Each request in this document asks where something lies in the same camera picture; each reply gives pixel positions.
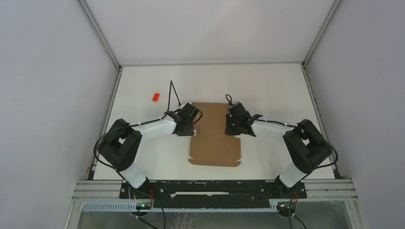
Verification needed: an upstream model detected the left green circuit board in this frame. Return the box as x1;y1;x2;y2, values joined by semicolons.
136;203;151;210

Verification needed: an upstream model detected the small red block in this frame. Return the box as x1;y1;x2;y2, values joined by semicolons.
152;93;160;102

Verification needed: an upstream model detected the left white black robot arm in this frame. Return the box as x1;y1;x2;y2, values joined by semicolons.
93;103;203;199

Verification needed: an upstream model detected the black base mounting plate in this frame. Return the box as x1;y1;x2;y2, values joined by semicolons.
119;180;307;209

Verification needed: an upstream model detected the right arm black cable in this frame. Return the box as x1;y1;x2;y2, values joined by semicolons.
224;94;339;170

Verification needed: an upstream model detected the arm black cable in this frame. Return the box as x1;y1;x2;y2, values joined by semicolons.
93;80;203;173
224;94;339;170

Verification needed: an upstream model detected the brown cardboard box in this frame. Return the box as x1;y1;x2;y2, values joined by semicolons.
189;103;241;167

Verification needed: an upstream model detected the green circuit board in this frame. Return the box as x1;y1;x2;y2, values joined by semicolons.
277;204;296;212
136;203;151;210

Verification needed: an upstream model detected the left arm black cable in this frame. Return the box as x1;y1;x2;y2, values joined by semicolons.
93;80;203;173

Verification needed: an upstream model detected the white slotted cable duct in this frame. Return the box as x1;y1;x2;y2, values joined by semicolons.
82;202;279;213

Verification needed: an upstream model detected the aluminium frame rail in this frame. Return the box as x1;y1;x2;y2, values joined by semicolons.
303;179;358;201

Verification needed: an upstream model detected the right green circuit board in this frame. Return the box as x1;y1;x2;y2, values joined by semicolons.
277;204;296;212

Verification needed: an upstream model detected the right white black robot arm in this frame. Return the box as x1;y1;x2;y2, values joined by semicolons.
225;100;334;198

